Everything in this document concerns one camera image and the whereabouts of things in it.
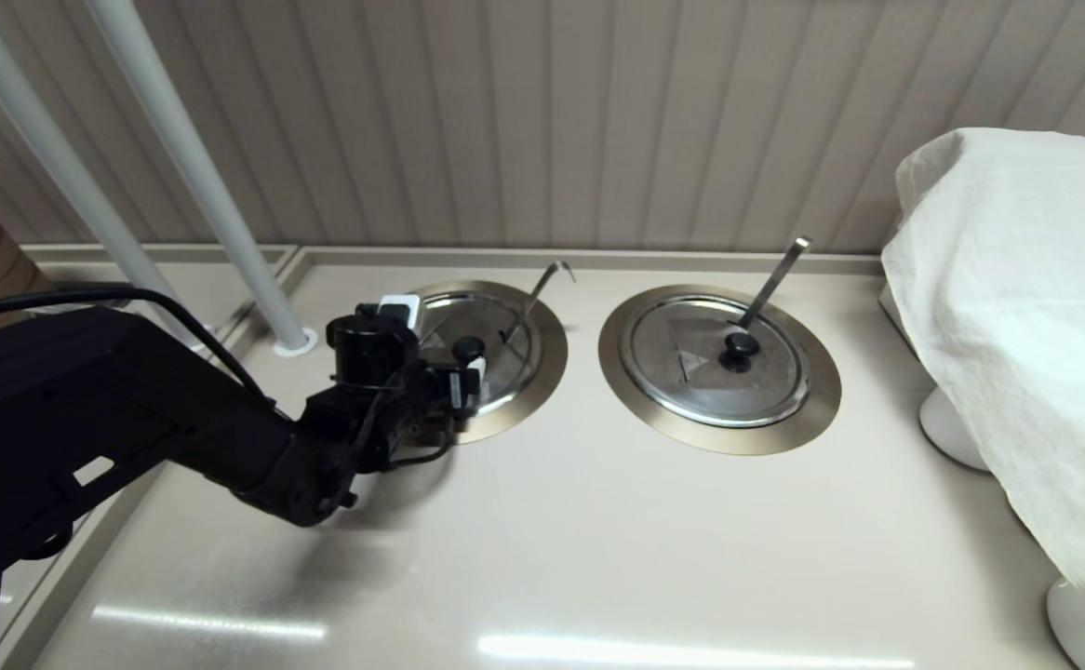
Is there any steel lid with black knob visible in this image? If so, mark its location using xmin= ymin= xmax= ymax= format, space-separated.
xmin=417 ymin=291 xmax=543 ymax=420
xmin=619 ymin=295 xmax=811 ymax=429

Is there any ladle handle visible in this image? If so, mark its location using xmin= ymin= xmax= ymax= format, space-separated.
xmin=736 ymin=236 xmax=813 ymax=332
xmin=502 ymin=261 xmax=577 ymax=347

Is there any thick white support pole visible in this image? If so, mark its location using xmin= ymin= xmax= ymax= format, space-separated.
xmin=85 ymin=0 xmax=311 ymax=347

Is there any thin grey-white support pole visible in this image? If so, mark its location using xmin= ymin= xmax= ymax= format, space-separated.
xmin=0 ymin=0 xmax=176 ymax=313

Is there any white cloth covered appliance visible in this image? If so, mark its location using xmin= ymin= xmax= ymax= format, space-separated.
xmin=880 ymin=128 xmax=1085 ymax=670

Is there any brass counter ring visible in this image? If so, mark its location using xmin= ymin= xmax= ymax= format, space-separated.
xmin=412 ymin=280 xmax=569 ymax=445
xmin=597 ymin=284 xmax=842 ymax=456

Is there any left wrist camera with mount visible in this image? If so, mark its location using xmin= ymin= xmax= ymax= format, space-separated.
xmin=327 ymin=294 xmax=422 ymax=387

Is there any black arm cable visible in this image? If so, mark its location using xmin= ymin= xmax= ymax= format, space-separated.
xmin=0 ymin=285 xmax=274 ymax=406

